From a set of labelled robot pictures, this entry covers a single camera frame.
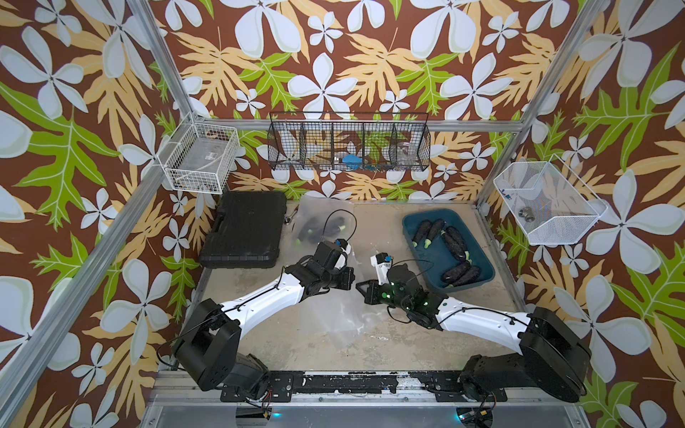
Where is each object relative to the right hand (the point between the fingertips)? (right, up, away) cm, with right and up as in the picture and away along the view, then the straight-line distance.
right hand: (353, 286), depth 81 cm
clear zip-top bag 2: (-3, -11, +7) cm, 14 cm away
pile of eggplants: (+39, +1, +12) cm, 41 cm away
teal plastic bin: (+38, +9, +24) cm, 46 cm away
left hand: (+1, +3, +3) cm, 5 cm away
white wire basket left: (-50, +41, +5) cm, 65 cm away
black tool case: (-40, +17, +22) cm, 49 cm away
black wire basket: (-1, +50, +16) cm, 53 cm away
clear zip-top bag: (-12, +22, +30) cm, 39 cm away
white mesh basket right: (+62, +27, +2) cm, 67 cm away
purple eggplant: (-14, +17, +26) cm, 34 cm away
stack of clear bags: (-3, -12, +7) cm, 14 cm away
